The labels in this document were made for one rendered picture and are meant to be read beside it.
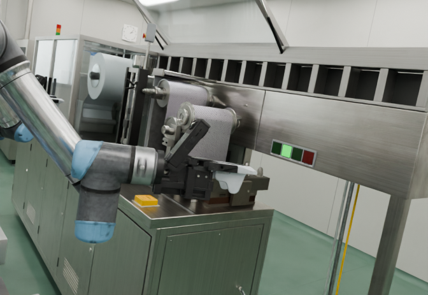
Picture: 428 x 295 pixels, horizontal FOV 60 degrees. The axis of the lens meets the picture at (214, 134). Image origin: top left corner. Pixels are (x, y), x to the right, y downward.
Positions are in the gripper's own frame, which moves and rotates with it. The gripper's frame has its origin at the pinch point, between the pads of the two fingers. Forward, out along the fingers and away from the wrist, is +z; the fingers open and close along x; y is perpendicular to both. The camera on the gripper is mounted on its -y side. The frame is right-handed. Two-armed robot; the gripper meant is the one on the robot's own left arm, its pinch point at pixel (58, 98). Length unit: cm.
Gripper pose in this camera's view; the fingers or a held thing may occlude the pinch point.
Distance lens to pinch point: 184.5
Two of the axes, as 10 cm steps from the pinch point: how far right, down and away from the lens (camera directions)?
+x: 8.7, 3.3, -3.6
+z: 3.9, -0.3, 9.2
